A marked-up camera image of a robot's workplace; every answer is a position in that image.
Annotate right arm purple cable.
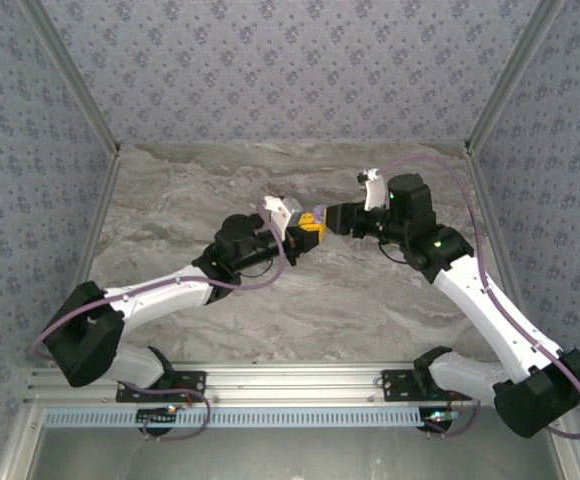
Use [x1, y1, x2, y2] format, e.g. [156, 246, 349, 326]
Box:
[377, 153, 580, 441]

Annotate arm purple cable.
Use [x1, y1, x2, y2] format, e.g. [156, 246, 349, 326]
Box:
[30, 212, 286, 442]
[377, 153, 580, 441]

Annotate small LED circuit board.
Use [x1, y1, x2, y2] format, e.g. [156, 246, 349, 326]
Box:
[422, 408, 460, 432]
[136, 405, 180, 427]

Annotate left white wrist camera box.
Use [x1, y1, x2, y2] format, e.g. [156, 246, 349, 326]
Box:
[262, 194, 304, 241]

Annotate aluminium table side rail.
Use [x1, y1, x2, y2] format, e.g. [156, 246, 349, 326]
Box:
[69, 149, 124, 296]
[465, 149, 544, 365]

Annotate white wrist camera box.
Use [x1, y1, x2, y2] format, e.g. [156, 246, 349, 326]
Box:
[262, 194, 304, 241]
[355, 168, 389, 212]

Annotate aluminium lower frame rail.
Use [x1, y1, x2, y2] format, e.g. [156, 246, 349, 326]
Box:
[542, 403, 580, 480]
[0, 403, 46, 480]

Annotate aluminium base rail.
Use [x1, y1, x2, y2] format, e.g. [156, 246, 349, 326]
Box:
[23, 362, 570, 407]

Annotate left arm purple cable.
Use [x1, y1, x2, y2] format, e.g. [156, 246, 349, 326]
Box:
[30, 212, 286, 442]

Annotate slotted pale cable duct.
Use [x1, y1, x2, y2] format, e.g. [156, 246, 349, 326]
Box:
[43, 406, 429, 429]

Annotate grey metal sheet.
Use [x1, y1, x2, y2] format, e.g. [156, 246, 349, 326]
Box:
[29, 427, 561, 480]

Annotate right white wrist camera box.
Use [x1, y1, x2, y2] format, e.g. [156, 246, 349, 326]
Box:
[355, 168, 389, 212]

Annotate aluminium frame post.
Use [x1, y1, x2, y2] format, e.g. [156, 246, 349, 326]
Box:
[463, 0, 567, 157]
[18, 0, 123, 157]

